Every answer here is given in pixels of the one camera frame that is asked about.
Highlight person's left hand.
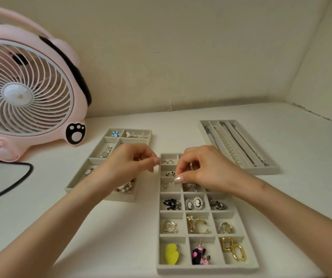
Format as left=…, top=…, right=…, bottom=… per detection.
left=95, top=143, right=162, bottom=198

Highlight silver snake earring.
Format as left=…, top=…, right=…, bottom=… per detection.
left=209, top=199, right=229, bottom=211

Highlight brown stone bead bracelet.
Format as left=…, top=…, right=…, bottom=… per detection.
left=114, top=178, right=136, bottom=193

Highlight person's right forearm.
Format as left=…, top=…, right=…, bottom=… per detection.
left=250, top=181, right=332, bottom=278

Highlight white table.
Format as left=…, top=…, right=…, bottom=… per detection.
left=0, top=102, right=332, bottom=278

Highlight gold oval hoop earring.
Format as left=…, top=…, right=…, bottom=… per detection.
left=231, top=243, right=247, bottom=263
left=221, top=236, right=233, bottom=252

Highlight brown cord necklace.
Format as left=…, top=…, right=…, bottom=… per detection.
left=220, top=122, right=258, bottom=167

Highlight person's left forearm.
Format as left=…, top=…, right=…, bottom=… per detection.
left=0, top=175, right=112, bottom=278

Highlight grey bracelet tray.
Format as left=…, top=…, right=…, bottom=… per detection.
left=65, top=128, right=153, bottom=203

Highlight shiny wide hoop earring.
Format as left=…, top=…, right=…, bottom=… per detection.
left=215, top=220, right=235, bottom=234

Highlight silver chain necklace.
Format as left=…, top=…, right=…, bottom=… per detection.
left=203, top=124, right=221, bottom=151

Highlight black bow earrings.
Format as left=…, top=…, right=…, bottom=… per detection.
left=163, top=198, right=182, bottom=211

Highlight pink bow stud earring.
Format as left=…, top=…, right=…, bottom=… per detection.
left=182, top=183, right=203, bottom=192

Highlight person's right hand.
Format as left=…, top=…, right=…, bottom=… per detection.
left=174, top=145, right=267, bottom=198

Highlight black power cable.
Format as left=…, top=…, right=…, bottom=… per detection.
left=0, top=159, right=34, bottom=205

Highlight gold chunky hoop earring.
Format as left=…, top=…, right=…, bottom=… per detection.
left=193, top=219, right=210, bottom=235

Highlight pink black bow earring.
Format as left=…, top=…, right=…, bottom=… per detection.
left=191, top=241, right=212, bottom=265

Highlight pink animal-shaped desk fan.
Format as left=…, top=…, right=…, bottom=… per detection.
left=0, top=2, right=93, bottom=163

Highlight silver necklace pink charm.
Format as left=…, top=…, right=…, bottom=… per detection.
left=231, top=123, right=270, bottom=167

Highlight grey earring grid tray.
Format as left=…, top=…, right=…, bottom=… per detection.
left=156, top=153, right=260, bottom=275

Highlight gold heart hoop earring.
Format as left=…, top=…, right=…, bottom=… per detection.
left=162, top=219, right=179, bottom=234

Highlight grey necklace tray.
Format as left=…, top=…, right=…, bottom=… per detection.
left=198, top=119, right=280, bottom=176

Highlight small pearl bead necklace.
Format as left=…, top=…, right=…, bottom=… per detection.
left=213, top=126, right=242, bottom=166

